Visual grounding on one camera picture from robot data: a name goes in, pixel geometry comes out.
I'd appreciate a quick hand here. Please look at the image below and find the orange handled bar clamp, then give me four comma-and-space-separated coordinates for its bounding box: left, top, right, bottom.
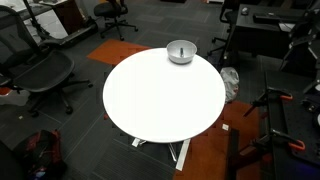
250, 128, 307, 155
243, 86, 294, 118

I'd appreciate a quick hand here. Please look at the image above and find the grey bowl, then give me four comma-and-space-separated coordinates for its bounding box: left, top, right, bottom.
166, 39, 198, 65

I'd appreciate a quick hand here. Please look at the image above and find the black chair with armrests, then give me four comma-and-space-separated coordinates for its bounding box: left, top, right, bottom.
207, 0, 239, 64

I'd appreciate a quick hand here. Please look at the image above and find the black mesh office chair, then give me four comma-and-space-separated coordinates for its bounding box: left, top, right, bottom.
0, 4, 94, 118

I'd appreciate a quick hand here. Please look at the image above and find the black upright post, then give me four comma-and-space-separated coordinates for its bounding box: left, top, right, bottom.
227, 128, 241, 180

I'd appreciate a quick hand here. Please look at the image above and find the white plastic bag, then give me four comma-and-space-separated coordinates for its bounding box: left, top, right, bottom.
219, 66, 241, 104

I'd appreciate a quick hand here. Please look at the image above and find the white desk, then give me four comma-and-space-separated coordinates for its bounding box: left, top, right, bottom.
0, 0, 69, 40

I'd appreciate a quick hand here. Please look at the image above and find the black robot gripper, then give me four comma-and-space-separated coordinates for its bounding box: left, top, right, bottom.
279, 6, 320, 95

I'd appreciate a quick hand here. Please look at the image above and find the black swivel office chair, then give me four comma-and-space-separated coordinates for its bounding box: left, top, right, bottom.
93, 0, 140, 42

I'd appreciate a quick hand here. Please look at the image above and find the black kick scooter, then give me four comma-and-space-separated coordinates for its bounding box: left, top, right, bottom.
22, 0, 100, 48

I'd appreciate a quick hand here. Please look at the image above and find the brown wooden cabinet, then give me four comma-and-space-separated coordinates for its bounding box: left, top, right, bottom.
52, 0, 88, 35

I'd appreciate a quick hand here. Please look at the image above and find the white paper sheet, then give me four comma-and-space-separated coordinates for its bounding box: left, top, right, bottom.
279, 22, 295, 33

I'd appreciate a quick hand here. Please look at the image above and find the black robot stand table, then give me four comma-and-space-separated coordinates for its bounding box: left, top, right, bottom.
264, 70, 320, 180

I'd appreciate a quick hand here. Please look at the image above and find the white plastic floor base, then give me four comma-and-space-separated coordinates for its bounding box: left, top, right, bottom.
0, 87, 32, 107

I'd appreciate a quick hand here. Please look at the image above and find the red and black backpack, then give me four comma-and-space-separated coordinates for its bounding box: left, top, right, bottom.
12, 129, 68, 180

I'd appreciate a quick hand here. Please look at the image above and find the black desk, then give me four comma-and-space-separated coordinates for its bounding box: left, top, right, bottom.
218, 3, 306, 68

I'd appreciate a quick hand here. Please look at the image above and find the black keyboard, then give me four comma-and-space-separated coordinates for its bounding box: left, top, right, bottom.
252, 12, 285, 25

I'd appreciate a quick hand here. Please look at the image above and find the white metal table base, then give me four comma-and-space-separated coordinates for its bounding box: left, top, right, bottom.
131, 136, 192, 172

